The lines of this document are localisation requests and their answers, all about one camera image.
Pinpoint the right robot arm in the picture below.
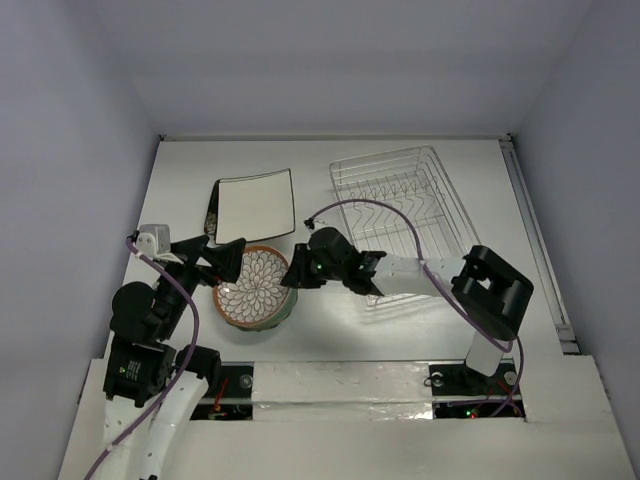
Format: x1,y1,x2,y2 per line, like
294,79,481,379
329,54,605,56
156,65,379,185
281,227,534,392

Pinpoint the metal wire dish rack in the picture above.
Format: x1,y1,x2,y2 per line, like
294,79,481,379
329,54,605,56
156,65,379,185
328,144,476,307

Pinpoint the black floral rectangular plate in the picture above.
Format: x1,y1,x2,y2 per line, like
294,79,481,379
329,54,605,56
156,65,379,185
203,180,220,237

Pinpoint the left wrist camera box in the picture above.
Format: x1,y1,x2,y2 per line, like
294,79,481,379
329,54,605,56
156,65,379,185
134,224,171,259

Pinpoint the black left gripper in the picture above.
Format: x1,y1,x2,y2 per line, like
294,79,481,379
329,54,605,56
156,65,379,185
157,232,247,336

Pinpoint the teal scalloped round plate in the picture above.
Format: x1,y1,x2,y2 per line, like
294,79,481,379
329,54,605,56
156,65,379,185
215,289,298,332

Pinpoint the cream square plate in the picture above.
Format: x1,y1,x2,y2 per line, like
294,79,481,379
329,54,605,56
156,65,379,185
213,168,296,245

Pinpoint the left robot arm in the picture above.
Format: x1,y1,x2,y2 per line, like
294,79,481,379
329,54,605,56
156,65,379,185
86,225,246,479

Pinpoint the pale green flower plate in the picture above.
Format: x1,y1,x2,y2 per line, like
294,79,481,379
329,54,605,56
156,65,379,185
225,293,298,332

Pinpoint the metal side rail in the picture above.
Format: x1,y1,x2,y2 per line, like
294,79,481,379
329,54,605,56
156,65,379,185
499,137,582,356

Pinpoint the silver foil tape strip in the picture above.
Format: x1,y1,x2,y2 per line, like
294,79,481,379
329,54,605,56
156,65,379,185
251,361,433,422

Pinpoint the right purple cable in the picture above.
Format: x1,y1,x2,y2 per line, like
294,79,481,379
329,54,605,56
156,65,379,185
302,198,525,419

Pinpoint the white petal pattern bowl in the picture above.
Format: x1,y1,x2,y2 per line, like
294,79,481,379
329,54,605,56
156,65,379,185
212,245,293,308

